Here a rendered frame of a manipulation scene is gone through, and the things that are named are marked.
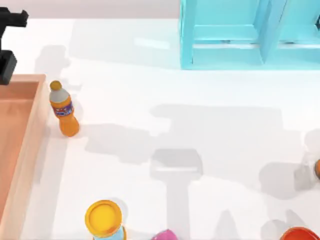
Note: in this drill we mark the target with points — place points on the salmon shallow box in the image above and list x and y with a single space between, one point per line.
15 120

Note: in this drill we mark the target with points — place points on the orange bottle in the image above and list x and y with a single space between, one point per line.
67 120

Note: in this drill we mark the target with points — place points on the light blue rack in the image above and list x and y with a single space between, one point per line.
225 57

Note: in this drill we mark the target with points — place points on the yellow lidded light blue can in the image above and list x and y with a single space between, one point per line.
103 218

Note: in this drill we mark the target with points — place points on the pink object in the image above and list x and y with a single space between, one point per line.
165 236

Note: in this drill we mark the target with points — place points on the orange round object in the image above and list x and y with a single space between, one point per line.
318 170

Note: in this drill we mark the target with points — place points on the red bowl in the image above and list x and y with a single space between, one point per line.
300 235

